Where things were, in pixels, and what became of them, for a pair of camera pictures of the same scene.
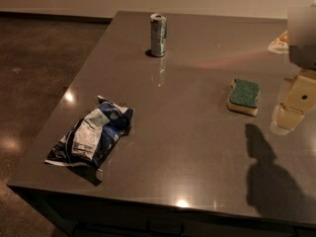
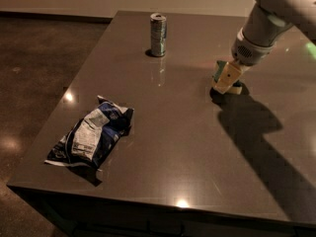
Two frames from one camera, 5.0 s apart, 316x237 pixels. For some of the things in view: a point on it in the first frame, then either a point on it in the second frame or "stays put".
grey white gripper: [303, 54] -> [249, 53]
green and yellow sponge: [244, 97] -> [235, 87]
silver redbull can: [158, 35] stays put
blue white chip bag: [89, 142] stays put
